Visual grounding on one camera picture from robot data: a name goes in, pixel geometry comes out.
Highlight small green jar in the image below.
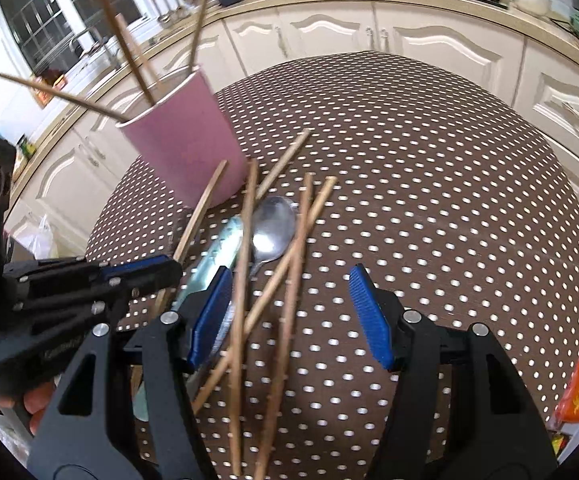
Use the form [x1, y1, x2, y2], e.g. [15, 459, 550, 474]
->
[16, 137, 37, 166]

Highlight brown polka dot tablecloth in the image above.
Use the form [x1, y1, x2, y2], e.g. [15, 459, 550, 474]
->
[86, 51, 579, 480]

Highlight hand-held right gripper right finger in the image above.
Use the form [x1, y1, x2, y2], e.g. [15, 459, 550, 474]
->
[348, 264, 557, 480]

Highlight person's left hand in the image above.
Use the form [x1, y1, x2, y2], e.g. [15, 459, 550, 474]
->
[0, 375, 57, 438]

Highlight pink cup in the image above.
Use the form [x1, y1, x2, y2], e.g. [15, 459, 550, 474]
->
[116, 66, 248, 209]

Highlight yellow snack packet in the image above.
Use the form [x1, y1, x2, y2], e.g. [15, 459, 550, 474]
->
[547, 427, 575, 458]

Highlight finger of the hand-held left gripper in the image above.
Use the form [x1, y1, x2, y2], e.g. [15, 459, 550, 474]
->
[3, 255, 185, 294]
[15, 286, 131, 340]

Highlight silver metal spoon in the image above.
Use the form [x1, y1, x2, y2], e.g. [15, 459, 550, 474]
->
[246, 195, 300, 281]

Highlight light blue table knife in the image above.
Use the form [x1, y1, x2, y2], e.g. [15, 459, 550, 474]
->
[134, 214, 250, 423]

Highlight pile of wooden chopsticks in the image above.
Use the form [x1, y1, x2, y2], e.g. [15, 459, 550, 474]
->
[132, 129, 337, 480]

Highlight orange dish soap bottle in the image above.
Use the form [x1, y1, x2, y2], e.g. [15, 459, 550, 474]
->
[32, 80, 54, 108]

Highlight kitchen window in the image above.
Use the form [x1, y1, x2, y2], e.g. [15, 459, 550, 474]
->
[6, 0, 142, 78]

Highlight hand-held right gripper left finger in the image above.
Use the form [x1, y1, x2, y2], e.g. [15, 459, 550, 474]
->
[28, 266, 235, 480]

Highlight white plastic bag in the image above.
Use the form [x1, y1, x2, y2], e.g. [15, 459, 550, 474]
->
[22, 214, 59, 261]

